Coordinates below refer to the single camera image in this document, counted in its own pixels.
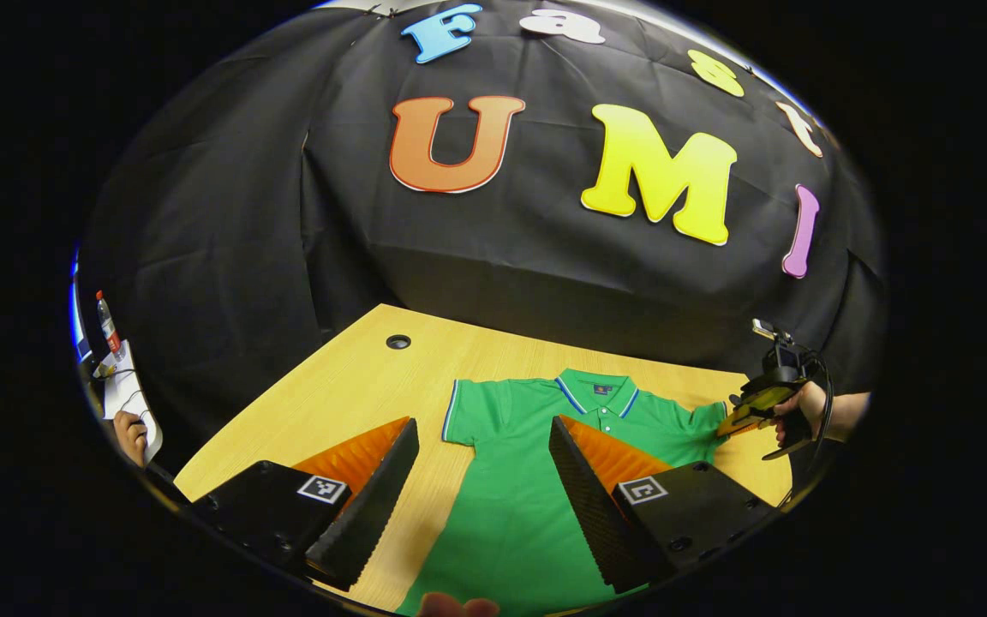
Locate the black backdrop cloth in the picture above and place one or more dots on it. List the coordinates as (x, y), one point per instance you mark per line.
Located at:
(245, 214)

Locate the red capped plastic bottle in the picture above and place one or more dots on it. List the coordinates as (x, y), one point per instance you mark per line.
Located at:
(107, 324)

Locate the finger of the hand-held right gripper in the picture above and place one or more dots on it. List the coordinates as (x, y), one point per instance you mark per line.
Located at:
(755, 407)

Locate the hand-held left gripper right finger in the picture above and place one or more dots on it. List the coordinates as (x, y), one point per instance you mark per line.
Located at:
(592, 514)

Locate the green T-shirt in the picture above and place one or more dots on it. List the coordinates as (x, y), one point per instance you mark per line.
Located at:
(511, 480)

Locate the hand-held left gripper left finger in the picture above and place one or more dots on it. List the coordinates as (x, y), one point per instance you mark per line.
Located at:
(373, 506)

